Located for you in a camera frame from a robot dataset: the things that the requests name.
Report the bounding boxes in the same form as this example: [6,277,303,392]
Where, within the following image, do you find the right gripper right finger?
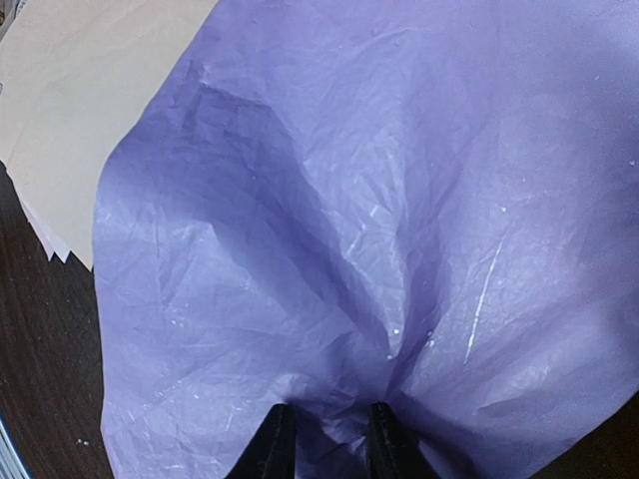
[367,402,429,478]

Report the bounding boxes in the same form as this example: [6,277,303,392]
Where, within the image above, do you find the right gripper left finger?
[234,403,297,479]

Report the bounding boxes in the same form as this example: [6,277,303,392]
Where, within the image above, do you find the purple pink wrapping paper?
[93,1,638,478]

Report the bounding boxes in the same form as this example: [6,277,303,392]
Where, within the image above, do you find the beige wrapping paper stack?
[1,1,214,266]

